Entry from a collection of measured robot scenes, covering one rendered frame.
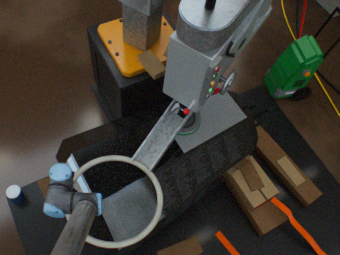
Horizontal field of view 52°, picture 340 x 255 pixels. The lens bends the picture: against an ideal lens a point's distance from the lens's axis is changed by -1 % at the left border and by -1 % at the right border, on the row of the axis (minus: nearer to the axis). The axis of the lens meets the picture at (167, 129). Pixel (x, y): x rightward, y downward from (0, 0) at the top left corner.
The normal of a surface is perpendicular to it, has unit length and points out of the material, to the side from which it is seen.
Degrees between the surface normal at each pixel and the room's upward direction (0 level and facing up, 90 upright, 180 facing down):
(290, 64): 72
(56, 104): 0
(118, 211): 45
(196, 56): 90
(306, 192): 0
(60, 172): 9
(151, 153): 16
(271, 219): 0
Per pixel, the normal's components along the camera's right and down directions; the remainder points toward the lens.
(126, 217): 0.45, 0.18
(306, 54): -0.47, -0.32
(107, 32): 0.09, -0.49
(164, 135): -0.07, -0.28
